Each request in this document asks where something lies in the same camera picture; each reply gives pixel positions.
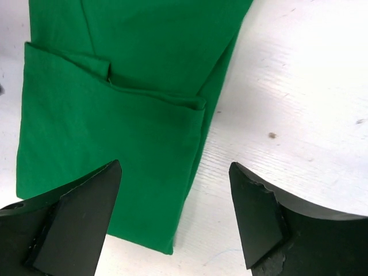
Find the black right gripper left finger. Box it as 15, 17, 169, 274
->
1, 160, 122, 276

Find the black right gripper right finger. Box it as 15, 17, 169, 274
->
229, 162, 367, 275

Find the green t shirt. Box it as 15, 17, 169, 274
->
16, 1, 251, 255

